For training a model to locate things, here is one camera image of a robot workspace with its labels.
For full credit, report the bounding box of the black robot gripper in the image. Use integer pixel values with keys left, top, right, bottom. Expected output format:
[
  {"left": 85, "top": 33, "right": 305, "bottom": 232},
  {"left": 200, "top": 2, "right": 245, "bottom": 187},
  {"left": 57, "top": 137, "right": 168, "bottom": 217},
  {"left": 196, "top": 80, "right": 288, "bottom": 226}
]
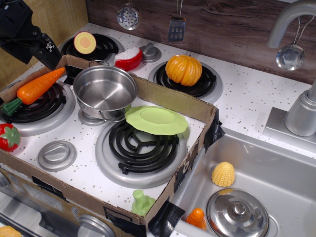
[{"left": 0, "top": 0, "right": 62, "bottom": 70}]

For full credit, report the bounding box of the light green toy broccoli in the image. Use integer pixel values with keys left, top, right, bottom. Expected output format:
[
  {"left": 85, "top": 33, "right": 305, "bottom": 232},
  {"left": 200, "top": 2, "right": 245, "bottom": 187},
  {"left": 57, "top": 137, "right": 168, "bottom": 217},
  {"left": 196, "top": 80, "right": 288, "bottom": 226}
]
[{"left": 131, "top": 190, "right": 156, "bottom": 217}]

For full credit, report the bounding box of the stainless steel pot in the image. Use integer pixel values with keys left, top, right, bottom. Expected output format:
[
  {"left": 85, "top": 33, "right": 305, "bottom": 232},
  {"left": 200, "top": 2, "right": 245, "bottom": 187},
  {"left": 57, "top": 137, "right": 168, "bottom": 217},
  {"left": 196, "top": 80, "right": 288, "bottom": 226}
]
[{"left": 73, "top": 65, "right": 137, "bottom": 122}]

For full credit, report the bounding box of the steel pot lid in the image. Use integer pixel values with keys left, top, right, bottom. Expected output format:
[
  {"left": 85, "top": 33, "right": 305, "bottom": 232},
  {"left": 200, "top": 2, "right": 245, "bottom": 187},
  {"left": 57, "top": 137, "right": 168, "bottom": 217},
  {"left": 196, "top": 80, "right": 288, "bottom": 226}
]
[{"left": 206, "top": 189, "right": 270, "bottom": 237}]

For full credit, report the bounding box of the orange toy carrot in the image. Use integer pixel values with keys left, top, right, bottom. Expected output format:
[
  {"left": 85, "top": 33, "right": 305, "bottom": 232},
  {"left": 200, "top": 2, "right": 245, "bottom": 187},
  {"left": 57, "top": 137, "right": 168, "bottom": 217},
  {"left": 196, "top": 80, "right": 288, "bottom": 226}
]
[{"left": 1, "top": 67, "right": 66, "bottom": 117}]

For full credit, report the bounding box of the halved toy fruit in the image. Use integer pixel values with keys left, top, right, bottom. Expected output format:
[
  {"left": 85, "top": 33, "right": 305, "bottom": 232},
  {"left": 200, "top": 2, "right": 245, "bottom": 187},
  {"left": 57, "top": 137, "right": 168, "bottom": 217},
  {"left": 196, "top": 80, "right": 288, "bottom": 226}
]
[{"left": 74, "top": 32, "right": 96, "bottom": 54}]

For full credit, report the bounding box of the back left stove burner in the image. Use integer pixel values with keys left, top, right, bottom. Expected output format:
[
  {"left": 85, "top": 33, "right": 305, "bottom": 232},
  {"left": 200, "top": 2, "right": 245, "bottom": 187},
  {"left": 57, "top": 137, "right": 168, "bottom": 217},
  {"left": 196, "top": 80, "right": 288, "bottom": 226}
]
[{"left": 59, "top": 34, "right": 124, "bottom": 66}]

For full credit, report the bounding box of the front left stove burner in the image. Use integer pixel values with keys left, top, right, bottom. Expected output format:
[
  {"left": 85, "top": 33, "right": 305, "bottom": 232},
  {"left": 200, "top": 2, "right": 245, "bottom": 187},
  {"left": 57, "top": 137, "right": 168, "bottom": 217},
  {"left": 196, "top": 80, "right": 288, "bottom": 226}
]
[{"left": 0, "top": 80, "right": 76, "bottom": 137}]

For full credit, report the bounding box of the silver middle stove knob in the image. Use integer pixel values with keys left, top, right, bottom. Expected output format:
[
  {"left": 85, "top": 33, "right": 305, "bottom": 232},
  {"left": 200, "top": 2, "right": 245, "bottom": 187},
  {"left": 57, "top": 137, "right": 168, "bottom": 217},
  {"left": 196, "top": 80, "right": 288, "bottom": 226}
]
[{"left": 78, "top": 109, "right": 105, "bottom": 126}]

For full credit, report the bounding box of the silver stove knob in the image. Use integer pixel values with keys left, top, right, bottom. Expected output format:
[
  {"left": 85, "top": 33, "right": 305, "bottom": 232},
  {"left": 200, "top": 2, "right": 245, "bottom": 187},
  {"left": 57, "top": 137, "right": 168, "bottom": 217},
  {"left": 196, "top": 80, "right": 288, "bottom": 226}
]
[
  {"left": 38, "top": 140, "right": 77, "bottom": 172},
  {"left": 140, "top": 43, "right": 162, "bottom": 63},
  {"left": 78, "top": 109, "right": 105, "bottom": 126}
]

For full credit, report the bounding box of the hanging steel skimmer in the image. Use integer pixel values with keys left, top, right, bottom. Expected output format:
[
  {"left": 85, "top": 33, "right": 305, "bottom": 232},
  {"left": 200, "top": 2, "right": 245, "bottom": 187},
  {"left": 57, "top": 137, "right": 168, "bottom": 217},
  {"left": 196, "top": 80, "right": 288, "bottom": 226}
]
[{"left": 117, "top": 0, "right": 141, "bottom": 31}]

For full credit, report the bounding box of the red toy strawberry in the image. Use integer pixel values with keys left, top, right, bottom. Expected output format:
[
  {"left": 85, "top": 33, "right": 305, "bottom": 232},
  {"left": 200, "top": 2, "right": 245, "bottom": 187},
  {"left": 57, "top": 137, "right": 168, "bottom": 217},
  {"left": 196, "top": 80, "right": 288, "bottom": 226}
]
[{"left": 0, "top": 123, "right": 21, "bottom": 152}]

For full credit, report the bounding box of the silver back stove knob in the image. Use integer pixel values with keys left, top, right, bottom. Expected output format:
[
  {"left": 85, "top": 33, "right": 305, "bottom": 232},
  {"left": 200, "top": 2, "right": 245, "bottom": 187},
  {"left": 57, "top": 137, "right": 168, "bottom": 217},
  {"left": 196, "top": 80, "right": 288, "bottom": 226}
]
[{"left": 140, "top": 43, "right": 162, "bottom": 63}]

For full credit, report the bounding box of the silver front stove knob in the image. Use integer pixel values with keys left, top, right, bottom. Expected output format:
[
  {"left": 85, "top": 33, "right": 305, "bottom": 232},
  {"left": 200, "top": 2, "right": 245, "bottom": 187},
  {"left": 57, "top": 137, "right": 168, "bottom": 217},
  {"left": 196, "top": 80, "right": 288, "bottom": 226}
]
[{"left": 38, "top": 140, "right": 77, "bottom": 172}]

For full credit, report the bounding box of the hanging steel spatula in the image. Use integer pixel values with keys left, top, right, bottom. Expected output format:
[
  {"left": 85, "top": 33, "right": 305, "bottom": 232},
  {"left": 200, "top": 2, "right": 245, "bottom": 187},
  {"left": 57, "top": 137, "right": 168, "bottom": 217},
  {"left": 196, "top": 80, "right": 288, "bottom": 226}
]
[{"left": 167, "top": 0, "right": 186, "bottom": 42}]

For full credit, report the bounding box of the light green plastic plate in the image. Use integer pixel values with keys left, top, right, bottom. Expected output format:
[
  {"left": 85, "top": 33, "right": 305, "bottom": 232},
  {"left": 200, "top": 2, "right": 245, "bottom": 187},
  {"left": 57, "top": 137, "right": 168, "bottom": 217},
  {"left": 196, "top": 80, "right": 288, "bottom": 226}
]
[{"left": 125, "top": 106, "right": 190, "bottom": 141}]

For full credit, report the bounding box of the orange toy pumpkin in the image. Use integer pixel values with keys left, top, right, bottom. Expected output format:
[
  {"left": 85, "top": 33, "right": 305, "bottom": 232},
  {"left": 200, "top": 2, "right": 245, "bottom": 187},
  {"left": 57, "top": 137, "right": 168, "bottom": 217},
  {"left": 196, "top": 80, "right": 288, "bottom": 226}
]
[{"left": 165, "top": 55, "right": 202, "bottom": 86}]

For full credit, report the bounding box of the back right stove burner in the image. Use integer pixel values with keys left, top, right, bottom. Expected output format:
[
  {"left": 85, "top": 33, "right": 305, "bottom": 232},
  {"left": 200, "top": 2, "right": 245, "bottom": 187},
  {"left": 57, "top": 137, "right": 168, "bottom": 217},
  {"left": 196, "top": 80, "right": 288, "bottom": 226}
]
[{"left": 149, "top": 62, "right": 223, "bottom": 104}]

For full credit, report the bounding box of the silver oven front knob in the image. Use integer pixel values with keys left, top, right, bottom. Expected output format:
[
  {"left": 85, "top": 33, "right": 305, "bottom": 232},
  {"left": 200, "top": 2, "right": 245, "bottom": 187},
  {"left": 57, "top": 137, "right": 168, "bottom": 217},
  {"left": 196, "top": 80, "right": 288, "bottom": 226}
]
[{"left": 77, "top": 214, "right": 116, "bottom": 237}]

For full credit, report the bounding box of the yellow toy at corner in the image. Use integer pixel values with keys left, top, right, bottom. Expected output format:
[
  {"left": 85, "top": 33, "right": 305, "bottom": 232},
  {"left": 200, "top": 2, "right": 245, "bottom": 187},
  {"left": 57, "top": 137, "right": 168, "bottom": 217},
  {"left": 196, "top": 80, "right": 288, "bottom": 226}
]
[{"left": 0, "top": 226, "right": 22, "bottom": 237}]

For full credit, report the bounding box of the cardboard fence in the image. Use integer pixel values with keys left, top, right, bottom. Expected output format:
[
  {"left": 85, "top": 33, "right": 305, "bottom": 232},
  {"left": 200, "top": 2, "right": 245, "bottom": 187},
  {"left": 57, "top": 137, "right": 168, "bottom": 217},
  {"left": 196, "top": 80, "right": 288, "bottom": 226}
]
[{"left": 0, "top": 55, "right": 217, "bottom": 237}]

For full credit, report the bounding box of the yellow toy corn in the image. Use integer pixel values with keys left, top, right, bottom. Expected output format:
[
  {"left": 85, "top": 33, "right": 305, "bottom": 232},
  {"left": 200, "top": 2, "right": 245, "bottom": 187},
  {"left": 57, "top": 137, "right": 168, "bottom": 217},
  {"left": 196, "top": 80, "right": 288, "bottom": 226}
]
[{"left": 211, "top": 161, "right": 235, "bottom": 187}]

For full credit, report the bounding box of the small orange toy bottle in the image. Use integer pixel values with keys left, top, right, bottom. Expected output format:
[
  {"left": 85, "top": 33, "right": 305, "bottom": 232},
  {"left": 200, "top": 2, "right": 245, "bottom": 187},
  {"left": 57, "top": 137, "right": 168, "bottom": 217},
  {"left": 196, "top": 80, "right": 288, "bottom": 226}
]
[{"left": 186, "top": 207, "right": 206, "bottom": 231}]

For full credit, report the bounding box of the hanging steel ladle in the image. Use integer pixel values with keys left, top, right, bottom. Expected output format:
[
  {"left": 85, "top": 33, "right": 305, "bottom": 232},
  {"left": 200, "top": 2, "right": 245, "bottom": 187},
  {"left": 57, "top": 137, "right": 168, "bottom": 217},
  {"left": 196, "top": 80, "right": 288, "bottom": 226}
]
[{"left": 276, "top": 16, "right": 315, "bottom": 71}]

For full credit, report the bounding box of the silver toy faucet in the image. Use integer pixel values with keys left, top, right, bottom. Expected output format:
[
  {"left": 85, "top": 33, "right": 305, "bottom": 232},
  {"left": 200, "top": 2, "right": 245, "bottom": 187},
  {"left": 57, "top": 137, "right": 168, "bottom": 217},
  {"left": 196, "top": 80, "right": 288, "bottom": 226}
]
[{"left": 262, "top": 0, "right": 316, "bottom": 146}]

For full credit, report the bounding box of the silver sink basin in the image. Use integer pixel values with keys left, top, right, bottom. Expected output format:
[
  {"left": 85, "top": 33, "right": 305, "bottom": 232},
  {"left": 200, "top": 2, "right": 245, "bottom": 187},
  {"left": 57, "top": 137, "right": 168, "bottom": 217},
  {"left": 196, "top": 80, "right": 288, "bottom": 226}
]
[{"left": 172, "top": 130, "right": 316, "bottom": 237}]

